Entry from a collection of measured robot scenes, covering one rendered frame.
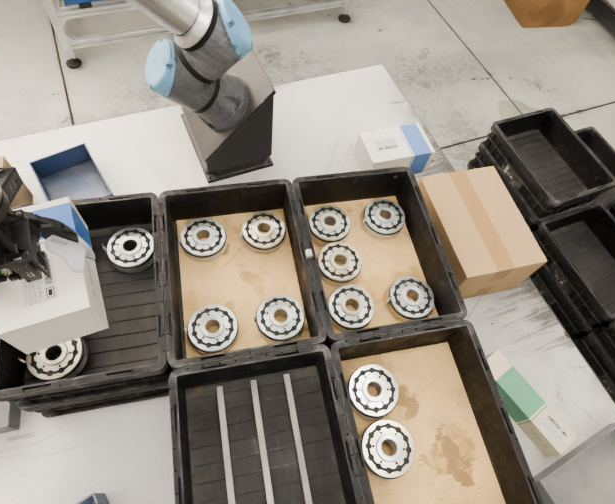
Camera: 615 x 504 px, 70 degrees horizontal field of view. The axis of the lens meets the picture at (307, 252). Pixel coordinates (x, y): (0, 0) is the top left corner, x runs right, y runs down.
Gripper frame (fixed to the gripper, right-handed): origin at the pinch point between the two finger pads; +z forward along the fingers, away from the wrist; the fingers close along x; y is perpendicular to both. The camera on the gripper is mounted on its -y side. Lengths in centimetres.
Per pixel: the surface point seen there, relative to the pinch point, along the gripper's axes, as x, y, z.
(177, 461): 9.5, 31.4, 18.2
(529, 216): 142, -7, 65
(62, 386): -5.7, 12.7, 18.3
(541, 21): 289, -153, 108
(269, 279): 36.6, 1.1, 28.4
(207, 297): 22.3, 0.6, 28.4
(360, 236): 62, -2, 29
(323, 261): 49, 2, 26
